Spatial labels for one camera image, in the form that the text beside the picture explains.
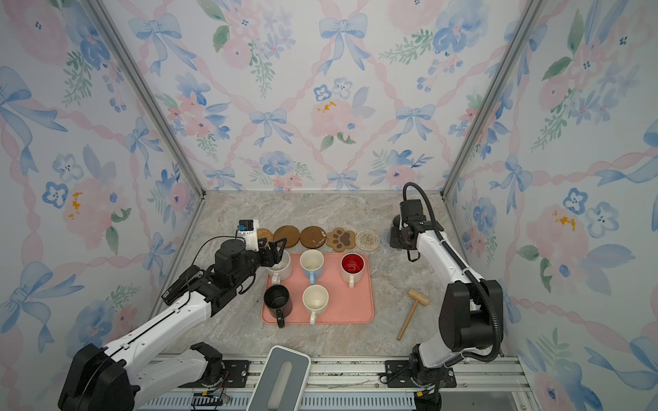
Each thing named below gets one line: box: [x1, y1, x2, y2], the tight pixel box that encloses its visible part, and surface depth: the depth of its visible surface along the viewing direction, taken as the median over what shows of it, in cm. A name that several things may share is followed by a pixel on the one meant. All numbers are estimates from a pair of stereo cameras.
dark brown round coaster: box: [299, 225, 328, 250], surface depth 106 cm
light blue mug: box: [299, 249, 325, 286], surface depth 90 cm
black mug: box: [263, 284, 294, 328], surface depth 82 cm
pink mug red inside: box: [340, 252, 366, 289], surface depth 90 cm
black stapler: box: [161, 264, 201, 306], surface depth 90 cm
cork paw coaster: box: [326, 226, 357, 253], surface depth 105 cm
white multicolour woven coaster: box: [355, 229, 381, 252], surface depth 105 cm
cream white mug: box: [301, 284, 330, 326], surface depth 81 cm
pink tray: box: [262, 253, 375, 325], surface depth 88 cm
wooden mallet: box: [396, 288, 431, 341], surface depth 89 cm
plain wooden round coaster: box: [272, 225, 301, 249], surface depth 108 cm
